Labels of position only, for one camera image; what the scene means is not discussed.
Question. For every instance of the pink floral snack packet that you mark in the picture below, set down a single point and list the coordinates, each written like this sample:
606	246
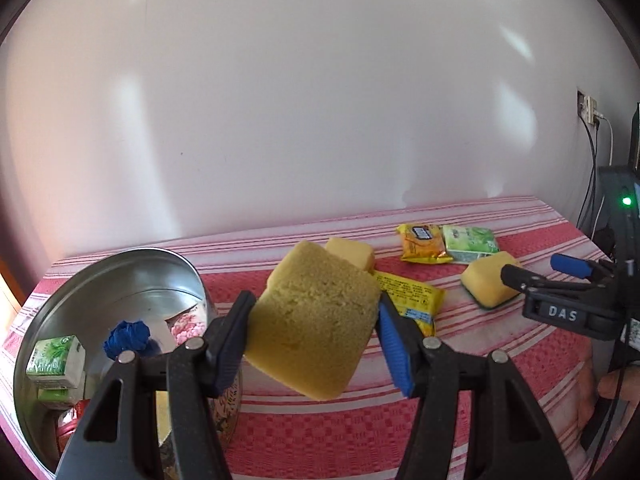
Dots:
189	323

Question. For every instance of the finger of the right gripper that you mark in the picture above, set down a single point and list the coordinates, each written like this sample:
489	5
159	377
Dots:
585	269
523	280

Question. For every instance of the blue wrapper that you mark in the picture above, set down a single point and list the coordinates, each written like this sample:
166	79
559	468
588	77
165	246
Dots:
133	336

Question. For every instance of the small orange snack packet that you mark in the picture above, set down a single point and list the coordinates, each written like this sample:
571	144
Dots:
423	244

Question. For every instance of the round metal tin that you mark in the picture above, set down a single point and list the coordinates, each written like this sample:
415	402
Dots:
117	436

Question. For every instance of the green tissue pack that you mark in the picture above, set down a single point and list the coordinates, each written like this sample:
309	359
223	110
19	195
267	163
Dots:
57	363
466	244

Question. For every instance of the yellow sponge block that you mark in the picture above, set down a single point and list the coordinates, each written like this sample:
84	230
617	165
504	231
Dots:
359	254

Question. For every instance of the person's hand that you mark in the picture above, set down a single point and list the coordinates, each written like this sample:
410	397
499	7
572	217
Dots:
606	389

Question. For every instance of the pale yellow wafer sponge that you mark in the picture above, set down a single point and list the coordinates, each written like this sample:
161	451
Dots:
163	423

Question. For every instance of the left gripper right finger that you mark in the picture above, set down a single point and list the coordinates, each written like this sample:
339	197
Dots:
509	437

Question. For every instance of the large yellow snack packet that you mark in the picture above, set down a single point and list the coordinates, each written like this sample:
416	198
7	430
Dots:
413	299

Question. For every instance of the wall power socket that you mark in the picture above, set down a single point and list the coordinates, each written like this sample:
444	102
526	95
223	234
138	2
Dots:
587	108

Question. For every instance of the porous yellow sponge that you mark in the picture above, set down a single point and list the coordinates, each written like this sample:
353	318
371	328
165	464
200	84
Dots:
310	326

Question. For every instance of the yellow sponge with green base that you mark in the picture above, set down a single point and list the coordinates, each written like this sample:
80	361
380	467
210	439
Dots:
482	280

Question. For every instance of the red snack packet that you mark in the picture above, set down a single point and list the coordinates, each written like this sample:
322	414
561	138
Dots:
68	422

